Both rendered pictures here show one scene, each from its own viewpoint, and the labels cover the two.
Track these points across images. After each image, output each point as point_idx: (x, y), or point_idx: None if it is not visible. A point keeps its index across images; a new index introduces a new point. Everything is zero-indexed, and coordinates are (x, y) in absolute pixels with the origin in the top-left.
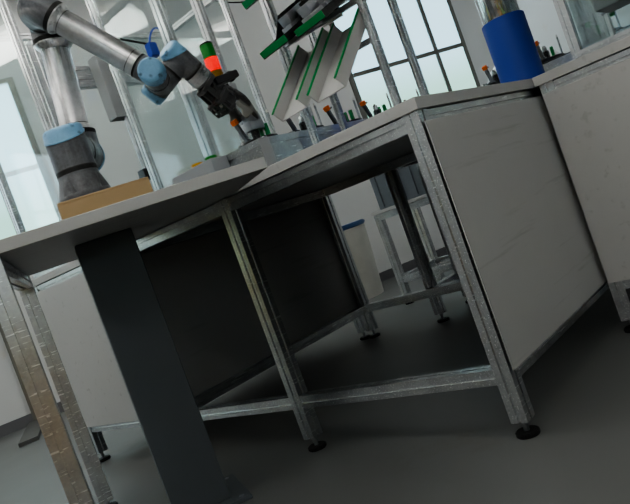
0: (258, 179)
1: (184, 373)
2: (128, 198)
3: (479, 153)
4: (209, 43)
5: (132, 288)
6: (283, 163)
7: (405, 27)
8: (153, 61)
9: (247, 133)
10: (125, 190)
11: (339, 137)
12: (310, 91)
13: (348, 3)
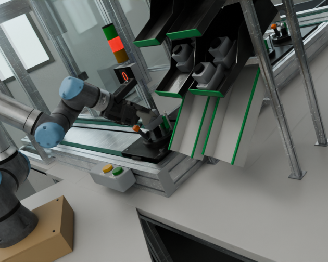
0: (158, 220)
1: None
2: (46, 252)
3: None
4: (110, 26)
5: None
6: (179, 226)
7: (307, 62)
8: (48, 131)
9: (150, 98)
10: (42, 247)
11: (236, 249)
12: (205, 149)
13: (249, 60)
